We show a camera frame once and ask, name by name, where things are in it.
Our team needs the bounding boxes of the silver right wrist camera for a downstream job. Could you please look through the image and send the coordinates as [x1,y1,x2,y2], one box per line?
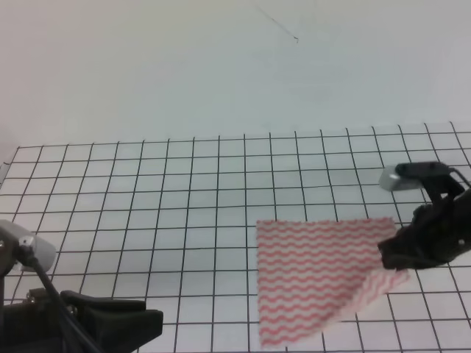
[379,165,422,192]

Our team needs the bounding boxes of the black left camera cable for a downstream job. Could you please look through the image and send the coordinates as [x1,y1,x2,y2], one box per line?
[21,249,107,353]

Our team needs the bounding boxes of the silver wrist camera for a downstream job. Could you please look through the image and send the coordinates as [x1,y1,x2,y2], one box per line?
[379,165,422,192]
[1,220,56,277]

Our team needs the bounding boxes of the pink wavy-striped towel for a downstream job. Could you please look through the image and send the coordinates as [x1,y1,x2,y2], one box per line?
[256,218,409,348]

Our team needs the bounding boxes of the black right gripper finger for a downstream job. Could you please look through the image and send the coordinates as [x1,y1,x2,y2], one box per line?
[378,227,419,257]
[382,254,445,271]

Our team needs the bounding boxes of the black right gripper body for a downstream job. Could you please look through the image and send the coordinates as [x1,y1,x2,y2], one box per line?
[411,190,470,265]

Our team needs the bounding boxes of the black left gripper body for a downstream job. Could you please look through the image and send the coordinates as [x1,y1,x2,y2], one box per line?
[1,288,85,352]

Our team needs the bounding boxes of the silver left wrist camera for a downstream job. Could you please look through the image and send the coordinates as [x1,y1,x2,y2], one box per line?
[1,220,56,277]

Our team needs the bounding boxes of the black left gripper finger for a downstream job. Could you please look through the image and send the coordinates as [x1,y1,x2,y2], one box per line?
[60,290,146,311]
[91,310,163,352]

